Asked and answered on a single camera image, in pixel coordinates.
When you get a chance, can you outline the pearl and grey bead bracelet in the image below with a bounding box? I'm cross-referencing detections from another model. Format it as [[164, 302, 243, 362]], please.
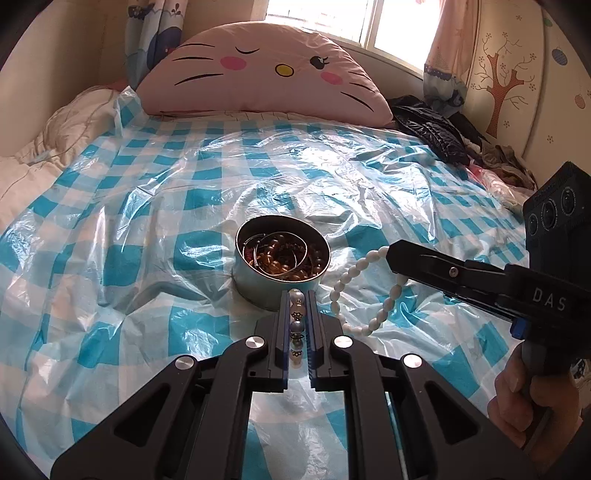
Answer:
[[286, 288, 307, 370]]

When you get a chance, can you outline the right hand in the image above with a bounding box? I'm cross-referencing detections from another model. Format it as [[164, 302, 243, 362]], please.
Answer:
[[487, 344, 589, 474]]

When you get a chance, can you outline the blue checkered plastic sheet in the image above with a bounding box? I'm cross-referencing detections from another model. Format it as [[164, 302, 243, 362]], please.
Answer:
[[1, 90, 528, 472]]

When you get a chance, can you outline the pile of dark clothes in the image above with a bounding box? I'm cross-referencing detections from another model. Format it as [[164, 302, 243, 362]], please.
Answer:
[[449, 112, 538, 191]]

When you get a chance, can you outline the white oval bead bracelet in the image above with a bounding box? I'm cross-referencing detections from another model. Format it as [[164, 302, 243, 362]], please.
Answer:
[[329, 245, 404, 337]]

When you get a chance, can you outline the pink cat face pillow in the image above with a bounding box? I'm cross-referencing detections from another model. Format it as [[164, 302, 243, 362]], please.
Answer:
[[137, 22, 393, 128]]

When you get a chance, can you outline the black plastic bag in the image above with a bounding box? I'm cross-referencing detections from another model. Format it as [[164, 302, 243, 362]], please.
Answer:
[[387, 95, 470, 167]]

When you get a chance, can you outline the silver metal bangle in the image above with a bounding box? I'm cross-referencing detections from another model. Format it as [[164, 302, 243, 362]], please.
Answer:
[[240, 231, 310, 281]]

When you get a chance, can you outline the window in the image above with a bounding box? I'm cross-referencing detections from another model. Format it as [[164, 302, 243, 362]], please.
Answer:
[[266, 0, 444, 71]]

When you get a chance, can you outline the black right camera box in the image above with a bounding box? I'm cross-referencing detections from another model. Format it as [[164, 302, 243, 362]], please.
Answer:
[[523, 161, 591, 289]]

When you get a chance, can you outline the tree painted wardrobe door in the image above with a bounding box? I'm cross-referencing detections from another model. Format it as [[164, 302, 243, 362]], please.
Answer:
[[463, 1, 590, 183]]

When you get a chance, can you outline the pink patterned curtain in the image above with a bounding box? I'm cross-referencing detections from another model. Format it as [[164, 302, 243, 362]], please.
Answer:
[[423, 0, 480, 117]]

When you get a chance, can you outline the round silver metal tin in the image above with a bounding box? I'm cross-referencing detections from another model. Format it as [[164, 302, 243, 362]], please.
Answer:
[[231, 215, 331, 311]]

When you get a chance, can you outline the blue cartoon curtain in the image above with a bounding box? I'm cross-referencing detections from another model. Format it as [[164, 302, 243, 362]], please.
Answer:
[[124, 0, 188, 89]]

